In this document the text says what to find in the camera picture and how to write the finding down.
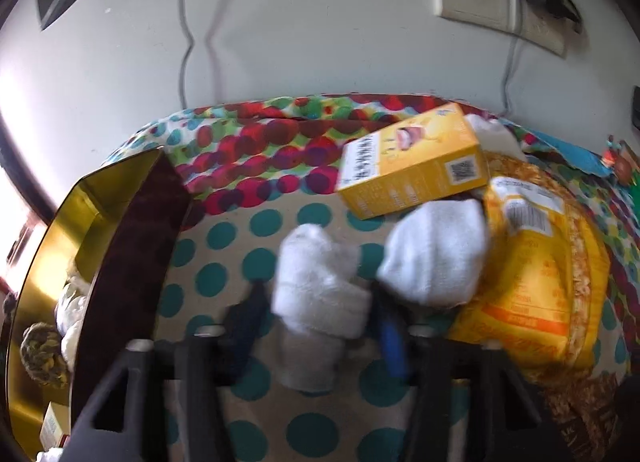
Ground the white sock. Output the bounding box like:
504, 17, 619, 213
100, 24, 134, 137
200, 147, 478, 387
376, 199, 489, 308
271, 224, 372, 393

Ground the yellow snack bag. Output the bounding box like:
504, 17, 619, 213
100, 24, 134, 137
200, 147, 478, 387
448, 152, 610, 385

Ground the yellow medicine box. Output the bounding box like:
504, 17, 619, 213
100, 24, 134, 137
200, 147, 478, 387
335, 104, 488, 219

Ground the brown chocolate bag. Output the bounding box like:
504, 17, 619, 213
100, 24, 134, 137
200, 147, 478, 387
540, 374, 639, 461

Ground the camouflage sock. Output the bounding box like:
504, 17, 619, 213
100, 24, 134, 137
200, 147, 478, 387
20, 322, 70, 390

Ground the gold rectangular tin tray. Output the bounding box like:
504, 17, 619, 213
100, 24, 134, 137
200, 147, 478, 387
4, 149, 192, 460

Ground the polka dot bed sheet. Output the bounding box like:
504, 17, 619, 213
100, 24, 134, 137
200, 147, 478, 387
111, 95, 639, 461

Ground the small plastic bag in tray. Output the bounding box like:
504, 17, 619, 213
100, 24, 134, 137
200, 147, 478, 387
54, 265, 92, 372

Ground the orange white card box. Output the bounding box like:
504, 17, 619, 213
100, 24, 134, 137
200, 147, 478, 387
39, 402, 70, 451

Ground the small snail toy figure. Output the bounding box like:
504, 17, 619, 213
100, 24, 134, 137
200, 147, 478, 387
601, 135, 639, 187

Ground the black webcam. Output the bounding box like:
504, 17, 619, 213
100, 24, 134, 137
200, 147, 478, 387
631, 86, 640, 131

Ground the thin cable below socket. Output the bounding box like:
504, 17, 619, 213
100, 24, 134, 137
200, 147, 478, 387
500, 36, 523, 117

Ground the black cable left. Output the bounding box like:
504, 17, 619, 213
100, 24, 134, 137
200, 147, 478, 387
172, 0, 198, 111

